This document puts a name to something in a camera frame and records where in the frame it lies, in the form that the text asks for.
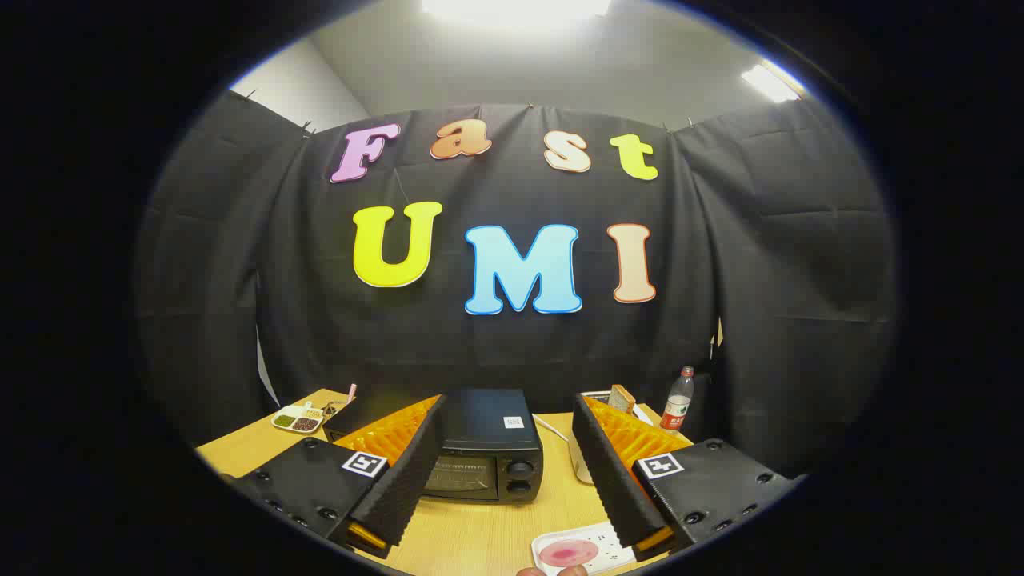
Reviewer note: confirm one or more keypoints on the small ceiling light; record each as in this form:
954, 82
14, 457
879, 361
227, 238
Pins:
770, 82

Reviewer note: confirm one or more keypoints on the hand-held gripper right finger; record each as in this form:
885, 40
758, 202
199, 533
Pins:
612, 480

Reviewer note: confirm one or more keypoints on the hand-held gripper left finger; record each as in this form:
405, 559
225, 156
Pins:
404, 480

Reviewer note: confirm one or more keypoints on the white square plate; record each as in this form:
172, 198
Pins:
602, 537

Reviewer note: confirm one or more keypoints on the pink ham slice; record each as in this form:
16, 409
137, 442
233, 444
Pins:
568, 552

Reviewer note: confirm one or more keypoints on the black toaster oven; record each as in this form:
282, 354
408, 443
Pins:
488, 420

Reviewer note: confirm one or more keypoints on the brown bread slice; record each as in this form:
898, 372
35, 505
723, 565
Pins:
621, 398

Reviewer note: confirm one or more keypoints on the large ceiling light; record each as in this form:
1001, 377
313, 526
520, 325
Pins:
516, 6

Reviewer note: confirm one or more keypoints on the clear plastic water bottle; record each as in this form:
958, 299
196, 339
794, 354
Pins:
677, 400

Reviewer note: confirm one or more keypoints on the white divided bean dish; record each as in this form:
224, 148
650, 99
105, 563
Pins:
296, 420

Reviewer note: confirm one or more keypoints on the white toaster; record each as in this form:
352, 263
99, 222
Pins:
580, 460

